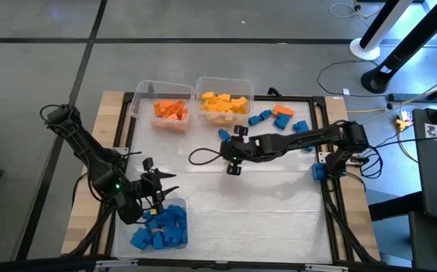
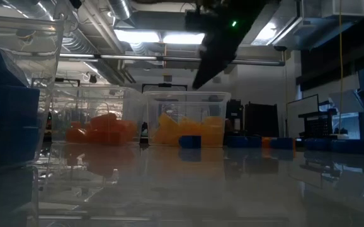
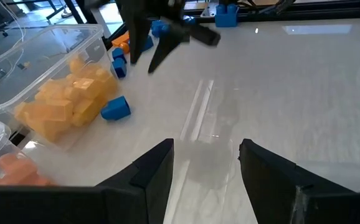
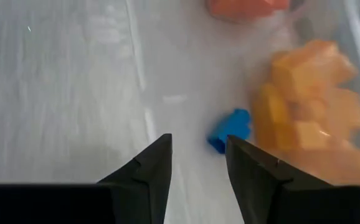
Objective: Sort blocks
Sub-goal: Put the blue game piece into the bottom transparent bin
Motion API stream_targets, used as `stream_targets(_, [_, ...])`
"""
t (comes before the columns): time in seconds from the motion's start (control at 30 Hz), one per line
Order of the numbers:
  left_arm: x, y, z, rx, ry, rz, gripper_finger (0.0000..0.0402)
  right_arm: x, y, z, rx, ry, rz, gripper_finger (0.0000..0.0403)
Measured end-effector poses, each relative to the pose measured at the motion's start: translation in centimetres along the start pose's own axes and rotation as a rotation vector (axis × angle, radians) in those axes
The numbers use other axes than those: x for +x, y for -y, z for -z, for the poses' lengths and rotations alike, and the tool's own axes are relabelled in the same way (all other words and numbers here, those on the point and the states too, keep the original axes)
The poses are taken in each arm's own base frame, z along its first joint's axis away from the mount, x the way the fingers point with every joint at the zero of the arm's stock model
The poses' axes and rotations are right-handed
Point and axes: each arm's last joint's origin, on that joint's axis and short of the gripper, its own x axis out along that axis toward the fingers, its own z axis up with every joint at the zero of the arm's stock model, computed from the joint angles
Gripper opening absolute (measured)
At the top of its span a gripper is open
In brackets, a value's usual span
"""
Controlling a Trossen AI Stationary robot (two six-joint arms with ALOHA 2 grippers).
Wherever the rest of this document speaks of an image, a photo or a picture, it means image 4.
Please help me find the orange building block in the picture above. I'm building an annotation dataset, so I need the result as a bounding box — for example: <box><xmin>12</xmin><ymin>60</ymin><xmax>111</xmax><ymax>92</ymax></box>
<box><xmin>207</xmin><ymin>0</ymin><xmax>290</xmax><ymax>23</ymax></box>

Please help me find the blue building block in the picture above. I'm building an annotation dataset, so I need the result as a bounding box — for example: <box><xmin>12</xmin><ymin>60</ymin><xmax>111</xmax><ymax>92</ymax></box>
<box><xmin>207</xmin><ymin>108</ymin><xmax>252</xmax><ymax>155</ymax></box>

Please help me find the yellow building block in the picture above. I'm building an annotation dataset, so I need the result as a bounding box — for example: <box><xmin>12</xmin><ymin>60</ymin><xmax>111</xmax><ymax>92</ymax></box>
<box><xmin>270</xmin><ymin>39</ymin><xmax>358</xmax><ymax>94</ymax></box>
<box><xmin>291</xmin><ymin>119</ymin><xmax>333</xmax><ymax>152</ymax></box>
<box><xmin>320</xmin><ymin>88</ymin><xmax>360</xmax><ymax>138</ymax></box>
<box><xmin>251</xmin><ymin>83</ymin><xmax>293</xmax><ymax>150</ymax></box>

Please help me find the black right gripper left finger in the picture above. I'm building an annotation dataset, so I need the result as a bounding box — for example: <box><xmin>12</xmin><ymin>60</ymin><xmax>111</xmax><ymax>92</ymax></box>
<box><xmin>0</xmin><ymin>133</ymin><xmax>173</xmax><ymax>224</ymax></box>

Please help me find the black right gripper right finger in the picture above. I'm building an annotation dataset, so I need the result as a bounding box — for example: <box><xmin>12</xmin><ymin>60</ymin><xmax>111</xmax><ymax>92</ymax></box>
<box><xmin>225</xmin><ymin>134</ymin><xmax>360</xmax><ymax>224</ymax></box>

